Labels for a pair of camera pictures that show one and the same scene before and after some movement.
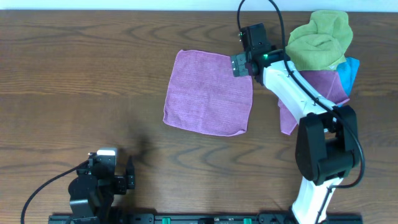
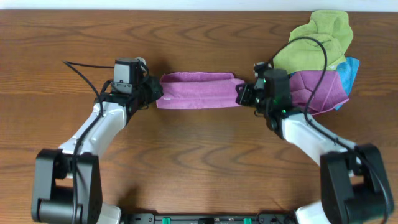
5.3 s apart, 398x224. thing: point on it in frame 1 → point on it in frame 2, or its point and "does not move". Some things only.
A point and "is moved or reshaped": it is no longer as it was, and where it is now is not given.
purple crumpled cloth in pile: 326,83 does not move
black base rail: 201,218 does not move
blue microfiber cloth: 346,72 does not move
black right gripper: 239,64 → 246,95
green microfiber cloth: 321,43 does not move
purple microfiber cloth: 204,96 is moved or reshaped
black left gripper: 123,182 → 154,90
